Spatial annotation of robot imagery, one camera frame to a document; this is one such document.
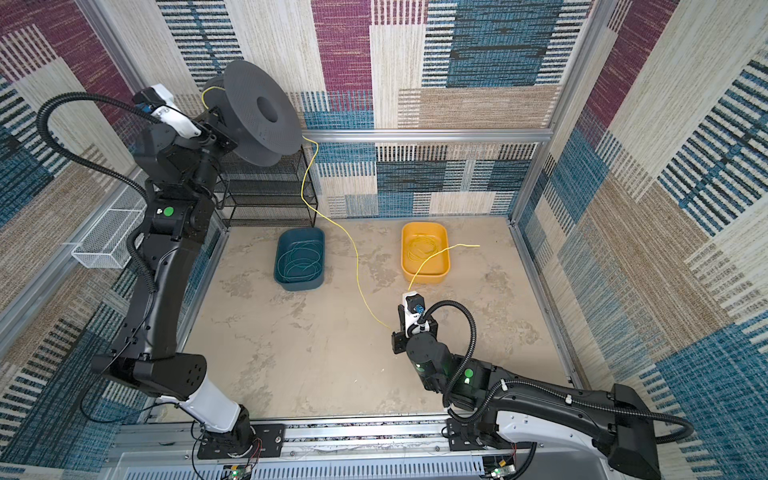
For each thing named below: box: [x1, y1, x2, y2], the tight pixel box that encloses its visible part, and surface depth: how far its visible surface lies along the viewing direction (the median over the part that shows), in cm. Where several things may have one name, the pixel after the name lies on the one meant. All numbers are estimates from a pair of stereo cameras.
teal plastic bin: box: [274, 227, 325, 291], surface depth 107 cm
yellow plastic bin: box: [401, 222, 451, 284], surface depth 114 cm
